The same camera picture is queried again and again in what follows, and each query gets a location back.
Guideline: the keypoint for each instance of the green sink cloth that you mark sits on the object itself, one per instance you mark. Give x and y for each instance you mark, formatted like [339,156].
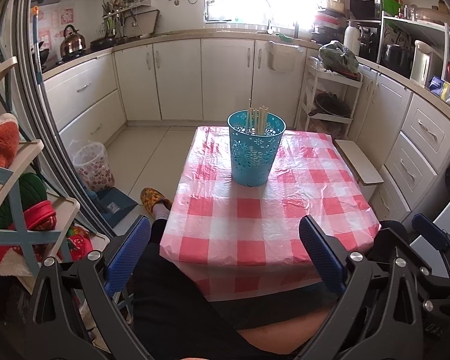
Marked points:
[285,37]

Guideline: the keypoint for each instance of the white thermos flask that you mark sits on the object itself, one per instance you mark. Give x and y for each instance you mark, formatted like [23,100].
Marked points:
[351,41]

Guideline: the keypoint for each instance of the blue perforated plastic basket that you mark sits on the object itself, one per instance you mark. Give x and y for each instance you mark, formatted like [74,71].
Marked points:
[255,157]

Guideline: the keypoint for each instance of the bundle of wooden chopsticks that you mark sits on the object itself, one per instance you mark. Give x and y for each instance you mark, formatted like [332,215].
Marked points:
[258,120]

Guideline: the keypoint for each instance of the green slipper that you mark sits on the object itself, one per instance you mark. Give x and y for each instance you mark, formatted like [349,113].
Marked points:
[26,191]

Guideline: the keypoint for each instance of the black gas stove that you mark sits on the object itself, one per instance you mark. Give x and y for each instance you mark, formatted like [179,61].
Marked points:
[71,62]

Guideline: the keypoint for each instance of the stack of pots and bowls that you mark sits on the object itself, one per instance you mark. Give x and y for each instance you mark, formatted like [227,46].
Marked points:
[328,22]

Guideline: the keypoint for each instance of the red floral slipper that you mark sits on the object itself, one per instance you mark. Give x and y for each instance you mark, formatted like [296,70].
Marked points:
[80,243]

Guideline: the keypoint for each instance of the green plastic board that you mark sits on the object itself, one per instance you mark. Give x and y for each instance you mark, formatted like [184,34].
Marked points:
[392,4]

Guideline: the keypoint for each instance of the pink backsplash stickers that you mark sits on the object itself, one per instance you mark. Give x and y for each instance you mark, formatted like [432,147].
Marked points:
[56,26]

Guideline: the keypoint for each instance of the blue dustpan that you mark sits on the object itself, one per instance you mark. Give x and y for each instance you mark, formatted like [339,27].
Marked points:
[114,206]

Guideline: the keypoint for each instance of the white electric kettle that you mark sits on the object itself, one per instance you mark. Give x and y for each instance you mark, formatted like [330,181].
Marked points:
[423,63]

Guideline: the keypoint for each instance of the black microwave oven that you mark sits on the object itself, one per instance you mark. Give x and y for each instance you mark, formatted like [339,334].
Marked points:
[363,5]

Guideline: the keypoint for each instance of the yellow patterned slipper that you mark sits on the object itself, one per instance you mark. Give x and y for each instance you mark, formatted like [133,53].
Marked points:
[153,198]

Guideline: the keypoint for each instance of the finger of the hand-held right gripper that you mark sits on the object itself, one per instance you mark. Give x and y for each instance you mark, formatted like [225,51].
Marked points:
[429,230]
[440,277]

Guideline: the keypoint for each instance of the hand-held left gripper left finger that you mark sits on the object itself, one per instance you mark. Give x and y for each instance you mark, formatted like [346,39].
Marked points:
[129,251]

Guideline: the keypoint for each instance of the black cooking pot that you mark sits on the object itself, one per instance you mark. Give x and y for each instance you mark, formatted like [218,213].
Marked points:
[397,60]

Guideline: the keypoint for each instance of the wall utensil rack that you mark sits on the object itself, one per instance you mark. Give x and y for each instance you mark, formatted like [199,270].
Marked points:
[125,5]

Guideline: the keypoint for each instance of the black coffee machine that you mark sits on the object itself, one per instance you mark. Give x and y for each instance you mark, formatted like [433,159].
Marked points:
[367,43]

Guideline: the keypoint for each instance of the white trolley shelf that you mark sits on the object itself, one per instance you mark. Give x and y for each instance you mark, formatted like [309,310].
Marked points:
[337,80]

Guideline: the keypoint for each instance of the white wooden stool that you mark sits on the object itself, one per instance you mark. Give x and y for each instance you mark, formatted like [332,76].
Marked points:
[360,165]

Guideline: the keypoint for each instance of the green plastic bag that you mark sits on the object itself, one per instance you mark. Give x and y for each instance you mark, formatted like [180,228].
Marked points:
[339,58]

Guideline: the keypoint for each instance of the person's left leg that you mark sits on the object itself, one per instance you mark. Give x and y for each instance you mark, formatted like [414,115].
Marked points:
[165,288]

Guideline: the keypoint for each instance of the steel kettle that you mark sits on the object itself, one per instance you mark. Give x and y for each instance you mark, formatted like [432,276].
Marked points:
[73,41]

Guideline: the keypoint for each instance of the white board black rim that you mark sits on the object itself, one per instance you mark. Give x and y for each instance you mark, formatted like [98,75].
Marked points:
[144,24]

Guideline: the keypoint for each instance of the black wok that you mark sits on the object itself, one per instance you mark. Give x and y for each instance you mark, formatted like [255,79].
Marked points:
[44,55]

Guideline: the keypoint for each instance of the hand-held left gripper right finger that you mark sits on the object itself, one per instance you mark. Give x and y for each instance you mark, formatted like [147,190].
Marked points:
[322,255]

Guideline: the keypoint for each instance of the dark slim tap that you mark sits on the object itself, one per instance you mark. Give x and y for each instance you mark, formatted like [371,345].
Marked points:
[296,30]

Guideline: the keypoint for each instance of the black frying pan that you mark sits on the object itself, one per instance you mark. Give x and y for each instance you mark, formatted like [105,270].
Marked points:
[103,42]

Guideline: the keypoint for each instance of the white kitchen base cabinets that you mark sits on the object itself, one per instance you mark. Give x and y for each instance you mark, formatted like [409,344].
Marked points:
[180,78]

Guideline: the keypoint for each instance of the blue packet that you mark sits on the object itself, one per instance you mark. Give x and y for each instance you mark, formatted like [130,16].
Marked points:
[440,86]

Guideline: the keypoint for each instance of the white hanging door bin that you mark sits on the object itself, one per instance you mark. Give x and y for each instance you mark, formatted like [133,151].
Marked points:
[283,58]

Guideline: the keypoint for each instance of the white blue shoe rack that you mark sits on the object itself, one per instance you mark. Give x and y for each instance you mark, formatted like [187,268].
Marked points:
[0,172]

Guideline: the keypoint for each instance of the red white checked tablecloth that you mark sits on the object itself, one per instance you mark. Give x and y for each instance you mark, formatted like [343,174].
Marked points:
[277,210]

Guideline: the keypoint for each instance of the floral waste bin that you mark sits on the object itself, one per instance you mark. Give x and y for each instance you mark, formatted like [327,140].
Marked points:
[93,168]

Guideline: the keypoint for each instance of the white appliance shelf rack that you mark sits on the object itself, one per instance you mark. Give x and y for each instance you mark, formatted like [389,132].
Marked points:
[416,24]

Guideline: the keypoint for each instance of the chrome sink faucet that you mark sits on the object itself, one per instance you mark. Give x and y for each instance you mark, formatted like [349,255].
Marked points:
[270,18]

